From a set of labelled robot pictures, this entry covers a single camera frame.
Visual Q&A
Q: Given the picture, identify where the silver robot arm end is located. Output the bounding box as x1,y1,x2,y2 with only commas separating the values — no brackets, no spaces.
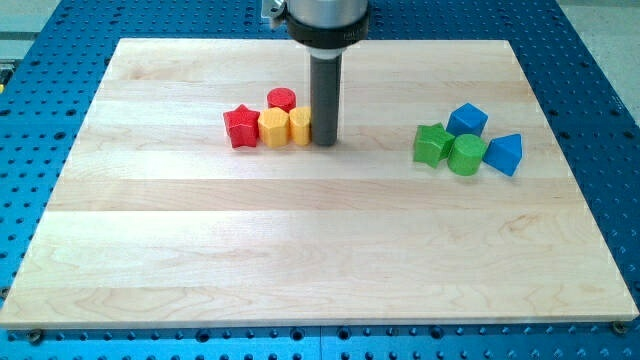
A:
261,0,370,61

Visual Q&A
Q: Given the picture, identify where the red star block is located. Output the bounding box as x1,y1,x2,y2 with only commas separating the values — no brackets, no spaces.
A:
223,104,260,148

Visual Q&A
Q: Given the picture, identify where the green star block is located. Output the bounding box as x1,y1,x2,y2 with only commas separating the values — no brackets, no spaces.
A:
413,123,455,168

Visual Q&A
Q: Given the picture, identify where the yellow heart block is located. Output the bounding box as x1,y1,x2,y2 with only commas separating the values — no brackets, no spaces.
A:
289,107,311,146

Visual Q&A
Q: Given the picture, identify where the yellow hexagon block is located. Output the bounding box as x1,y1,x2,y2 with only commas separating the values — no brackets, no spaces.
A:
258,107,289,148

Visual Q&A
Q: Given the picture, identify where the red cylinder block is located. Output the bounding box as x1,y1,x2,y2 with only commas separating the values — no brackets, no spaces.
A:
266,87,297,113

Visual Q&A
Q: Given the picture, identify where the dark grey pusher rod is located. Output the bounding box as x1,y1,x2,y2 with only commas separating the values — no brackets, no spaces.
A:
310,55,342,147

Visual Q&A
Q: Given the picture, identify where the green cylinder block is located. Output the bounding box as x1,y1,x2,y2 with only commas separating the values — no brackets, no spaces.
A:
447,134,488,176

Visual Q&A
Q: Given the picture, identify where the light wooden board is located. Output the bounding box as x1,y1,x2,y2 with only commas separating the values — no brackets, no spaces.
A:
1,38,638,329

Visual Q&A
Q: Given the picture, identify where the blue cube block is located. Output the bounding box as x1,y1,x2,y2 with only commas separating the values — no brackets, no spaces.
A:
446,103,488,136

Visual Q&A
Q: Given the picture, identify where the blue triangle block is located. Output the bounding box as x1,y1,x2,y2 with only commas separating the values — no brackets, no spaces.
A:
483,134,523,176

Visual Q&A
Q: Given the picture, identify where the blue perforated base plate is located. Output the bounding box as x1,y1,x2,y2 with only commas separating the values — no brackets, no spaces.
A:
1,1,639,359

